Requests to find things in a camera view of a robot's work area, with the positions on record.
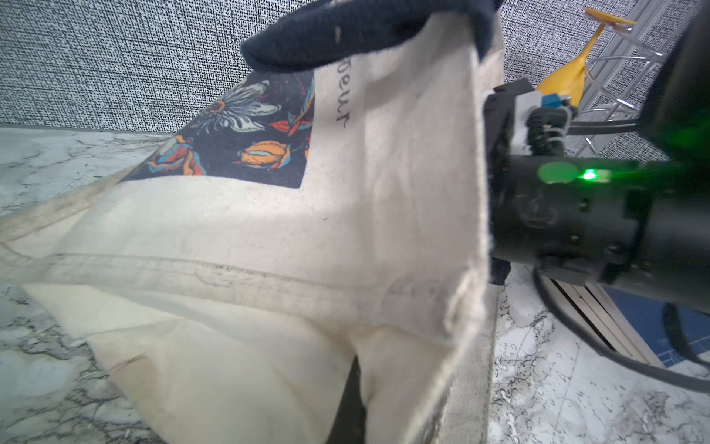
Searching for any cream canvas tote bag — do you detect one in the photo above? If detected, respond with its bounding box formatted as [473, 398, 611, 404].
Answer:
[1, 1, 497, 443]

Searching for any yellow wine glass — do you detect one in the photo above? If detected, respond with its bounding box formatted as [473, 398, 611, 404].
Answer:
[537, 7, 636, 107]

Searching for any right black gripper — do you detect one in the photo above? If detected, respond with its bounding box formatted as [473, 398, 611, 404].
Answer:
[484, 80, 653, 283]

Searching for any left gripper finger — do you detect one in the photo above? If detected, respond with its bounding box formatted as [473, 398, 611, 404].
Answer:
[325, 356, 367, 444]

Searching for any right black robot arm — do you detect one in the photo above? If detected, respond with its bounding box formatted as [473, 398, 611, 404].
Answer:
[484, 6, 709, 313]

